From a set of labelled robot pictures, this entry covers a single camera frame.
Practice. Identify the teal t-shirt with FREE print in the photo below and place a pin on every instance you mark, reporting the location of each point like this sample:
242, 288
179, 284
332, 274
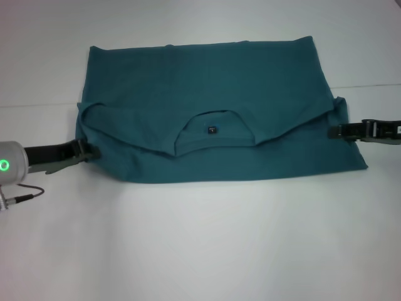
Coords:
213, 94

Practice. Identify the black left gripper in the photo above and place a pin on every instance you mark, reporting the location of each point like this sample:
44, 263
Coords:
50, 155

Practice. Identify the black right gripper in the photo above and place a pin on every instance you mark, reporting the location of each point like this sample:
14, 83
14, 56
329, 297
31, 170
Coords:
387, 131

